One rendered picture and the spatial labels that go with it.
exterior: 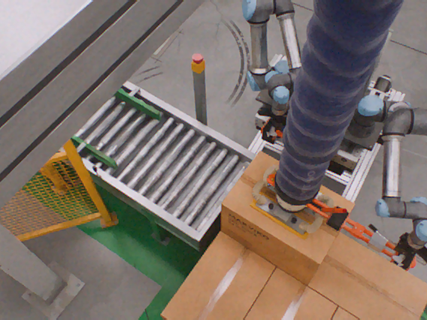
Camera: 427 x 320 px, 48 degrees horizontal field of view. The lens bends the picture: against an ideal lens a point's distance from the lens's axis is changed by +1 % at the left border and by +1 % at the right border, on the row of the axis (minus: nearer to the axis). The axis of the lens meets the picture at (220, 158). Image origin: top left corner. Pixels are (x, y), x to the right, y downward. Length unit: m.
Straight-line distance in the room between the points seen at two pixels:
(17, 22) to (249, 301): 2.55
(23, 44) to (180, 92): 3.81
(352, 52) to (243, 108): 2.65
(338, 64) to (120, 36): 1.11
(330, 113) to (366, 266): 1.49
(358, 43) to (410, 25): 3.56
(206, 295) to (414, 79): 2.72
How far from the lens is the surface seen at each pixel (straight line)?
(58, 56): 0.35
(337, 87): 1.54
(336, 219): 2.43
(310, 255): 2.49
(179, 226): 2.89
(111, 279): 3.48
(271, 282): 2.85
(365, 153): 3.70
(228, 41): 4.50
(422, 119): 2.24
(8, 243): 2.68
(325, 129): 1.75
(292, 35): 2.46
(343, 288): 2.91
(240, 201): 2.56
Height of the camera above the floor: 3.28
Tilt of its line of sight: 61 degrees down
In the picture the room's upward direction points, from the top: straight up
